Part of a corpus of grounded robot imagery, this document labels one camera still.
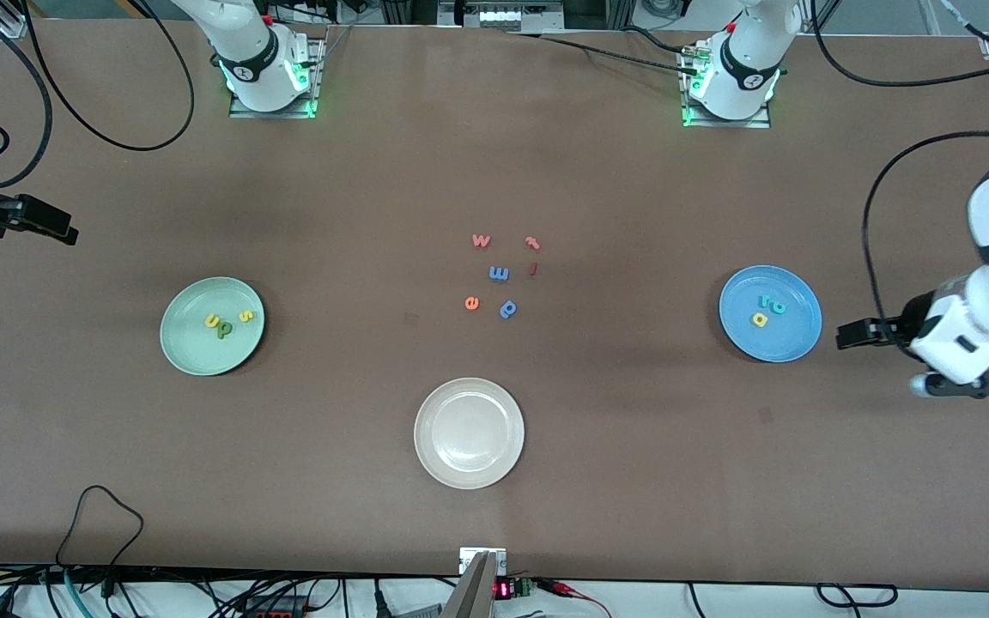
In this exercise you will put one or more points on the beige plate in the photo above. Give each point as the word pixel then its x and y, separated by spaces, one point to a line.
pixel 469 433

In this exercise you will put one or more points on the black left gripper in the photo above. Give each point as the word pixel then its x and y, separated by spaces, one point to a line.
pixel 907 327

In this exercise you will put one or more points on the blue foam letter m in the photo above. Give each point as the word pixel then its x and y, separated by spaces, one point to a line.
pixel 500 274

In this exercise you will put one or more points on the blue plate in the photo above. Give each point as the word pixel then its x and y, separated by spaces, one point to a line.
pixel 791 339

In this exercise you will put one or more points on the yellow foam letter a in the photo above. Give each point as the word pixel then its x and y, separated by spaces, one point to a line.
pixel 759 320

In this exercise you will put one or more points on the green foam letter p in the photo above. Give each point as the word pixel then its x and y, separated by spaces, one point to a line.
pixel 225 330

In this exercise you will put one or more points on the red power strip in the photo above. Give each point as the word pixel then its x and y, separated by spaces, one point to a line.
pixel 276 609

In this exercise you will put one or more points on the grey electronics rack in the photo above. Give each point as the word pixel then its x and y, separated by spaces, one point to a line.
pixel 503 15

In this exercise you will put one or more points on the orange foam letter e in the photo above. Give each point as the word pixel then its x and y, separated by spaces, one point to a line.
pixel 472 303

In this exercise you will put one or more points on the light green plate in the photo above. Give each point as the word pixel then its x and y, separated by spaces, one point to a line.
pixel 194 343

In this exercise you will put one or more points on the green terminal block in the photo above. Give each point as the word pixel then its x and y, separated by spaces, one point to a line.
pixel 524 588

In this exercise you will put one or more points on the red LED display module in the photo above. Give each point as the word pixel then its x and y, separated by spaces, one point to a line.
pixel 503 590

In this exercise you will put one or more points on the teal foam letter d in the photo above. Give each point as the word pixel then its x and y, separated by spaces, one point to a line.
pixel 779 306

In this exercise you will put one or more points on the pink foam letter w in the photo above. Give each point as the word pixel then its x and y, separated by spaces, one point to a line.
pixel 481 241

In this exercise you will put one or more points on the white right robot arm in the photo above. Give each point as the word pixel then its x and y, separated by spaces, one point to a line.
pixel 254 51

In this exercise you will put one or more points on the white metal bracket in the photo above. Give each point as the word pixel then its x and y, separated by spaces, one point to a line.
pixel 470 558

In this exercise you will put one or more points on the grey metal beam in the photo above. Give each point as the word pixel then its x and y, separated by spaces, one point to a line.
pixel 473 592

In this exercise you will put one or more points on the blue foam letter p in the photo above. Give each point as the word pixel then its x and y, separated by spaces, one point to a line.
pixel 507 309

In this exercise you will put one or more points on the red clip lead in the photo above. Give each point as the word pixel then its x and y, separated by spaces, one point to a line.
pixel 567 590

